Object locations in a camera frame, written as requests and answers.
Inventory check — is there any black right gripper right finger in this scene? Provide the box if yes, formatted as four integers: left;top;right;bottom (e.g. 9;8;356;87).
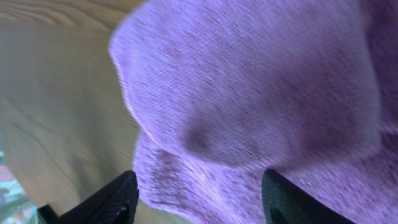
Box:
262;169;354;224

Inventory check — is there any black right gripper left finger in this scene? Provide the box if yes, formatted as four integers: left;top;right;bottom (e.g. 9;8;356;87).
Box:
37;170;139;224

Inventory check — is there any purple microfiber cloth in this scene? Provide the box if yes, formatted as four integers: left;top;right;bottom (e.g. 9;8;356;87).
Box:
109;0;397;223

